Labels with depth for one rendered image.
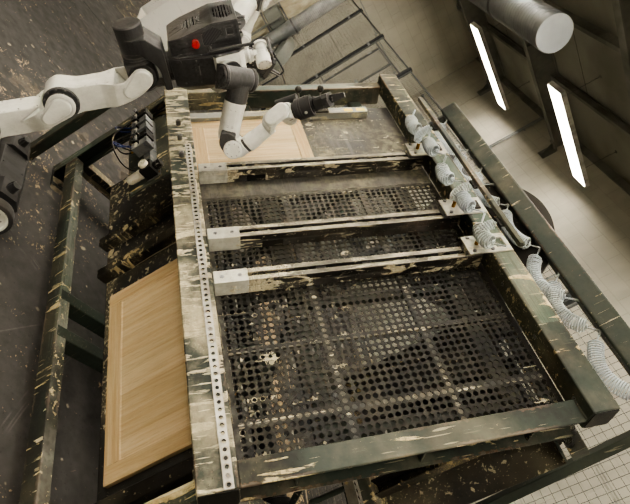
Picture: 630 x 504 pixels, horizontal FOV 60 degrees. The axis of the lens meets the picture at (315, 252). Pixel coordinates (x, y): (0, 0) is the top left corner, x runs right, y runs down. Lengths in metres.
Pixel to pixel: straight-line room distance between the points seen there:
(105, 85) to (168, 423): 1.37
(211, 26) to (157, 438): 1.57
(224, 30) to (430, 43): 9.90
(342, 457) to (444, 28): 10.94
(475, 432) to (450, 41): 10.85
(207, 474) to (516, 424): 0.95
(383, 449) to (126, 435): 1.00
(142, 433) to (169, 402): 0.14
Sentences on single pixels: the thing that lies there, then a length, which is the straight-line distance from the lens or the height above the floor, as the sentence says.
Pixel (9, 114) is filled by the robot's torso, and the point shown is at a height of 0.42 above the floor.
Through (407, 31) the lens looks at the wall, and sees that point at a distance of 11.86.
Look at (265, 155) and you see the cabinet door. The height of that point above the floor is 1.17.
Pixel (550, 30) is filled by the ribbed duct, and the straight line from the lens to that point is 5.25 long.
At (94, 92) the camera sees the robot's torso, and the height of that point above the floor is 0.75.
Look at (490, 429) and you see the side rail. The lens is 1.86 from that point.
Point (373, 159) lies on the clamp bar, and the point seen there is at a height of 1.61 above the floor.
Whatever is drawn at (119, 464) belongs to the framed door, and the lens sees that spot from 2.23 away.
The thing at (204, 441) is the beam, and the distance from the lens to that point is 1.70.
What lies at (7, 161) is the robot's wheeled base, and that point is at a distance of 2.86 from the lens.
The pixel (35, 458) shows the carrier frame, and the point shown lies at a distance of 2.22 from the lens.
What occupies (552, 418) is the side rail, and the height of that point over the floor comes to 1.74.
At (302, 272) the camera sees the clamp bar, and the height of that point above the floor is 1.20.
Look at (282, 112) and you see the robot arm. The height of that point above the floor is 1.39.
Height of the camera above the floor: 1.68
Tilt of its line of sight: 11 degrees down
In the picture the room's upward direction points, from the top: 61 degrees clockwise
